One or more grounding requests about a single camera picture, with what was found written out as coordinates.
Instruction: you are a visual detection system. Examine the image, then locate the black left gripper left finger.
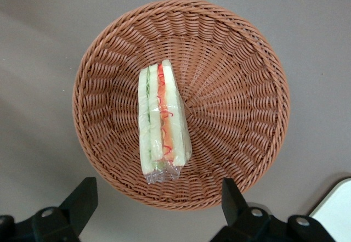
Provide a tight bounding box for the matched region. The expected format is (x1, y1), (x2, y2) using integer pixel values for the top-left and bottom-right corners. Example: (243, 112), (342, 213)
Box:
(32, 177), (99, 242)

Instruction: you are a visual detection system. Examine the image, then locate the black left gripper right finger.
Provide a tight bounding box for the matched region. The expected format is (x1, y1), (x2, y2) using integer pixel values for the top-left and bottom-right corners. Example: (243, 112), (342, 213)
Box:
(210, 178), (275, 242)

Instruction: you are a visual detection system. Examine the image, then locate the triangle sandwich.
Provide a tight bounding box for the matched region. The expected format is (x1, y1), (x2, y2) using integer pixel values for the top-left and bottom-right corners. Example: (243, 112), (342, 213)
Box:
(138, 59), (193, 185)

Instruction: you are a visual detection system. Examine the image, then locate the beige rectangular tray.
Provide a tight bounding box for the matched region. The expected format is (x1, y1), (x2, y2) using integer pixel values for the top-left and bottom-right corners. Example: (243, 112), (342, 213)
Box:
(308, 175), (351, 242)

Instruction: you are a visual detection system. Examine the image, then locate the brown round wicker basket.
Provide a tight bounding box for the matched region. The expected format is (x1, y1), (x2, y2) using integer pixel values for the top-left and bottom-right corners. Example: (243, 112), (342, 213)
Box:
(72, 0), (291, 211)

